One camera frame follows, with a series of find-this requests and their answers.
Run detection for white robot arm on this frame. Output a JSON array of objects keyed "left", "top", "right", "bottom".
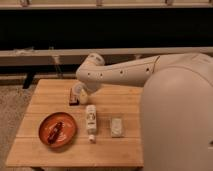
[{"left": 76, "top": 53, "right": 213, "bottom": 171}]

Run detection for red brown snack box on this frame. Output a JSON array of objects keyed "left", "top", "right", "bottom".
[{"left": 69, "top": 89, "right": 79, "bottom": 106}]

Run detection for white plastic bottle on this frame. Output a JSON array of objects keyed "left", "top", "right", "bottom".
[{"left": 86, "top": 105, "right": 97, "bottom": 143}]

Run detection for dark snack bar in bowl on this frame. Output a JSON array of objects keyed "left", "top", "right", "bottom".
[{"left": 47, "top": 122, "right": 63, "bottom": 144}]

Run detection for clear wrapped white packet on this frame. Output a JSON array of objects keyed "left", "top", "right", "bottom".
[{"left": 110, "top": 117, "right": 123, "bottom": 137}]

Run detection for wooden table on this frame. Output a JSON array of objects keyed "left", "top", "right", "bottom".
[{"left": 6, "top": 79, "right": 143, "bottom": 167}]

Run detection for grey horizontal wall rail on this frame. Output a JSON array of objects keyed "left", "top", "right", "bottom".
[{"left": 0, "top": 46, "right": 213, "bottom": 66}]

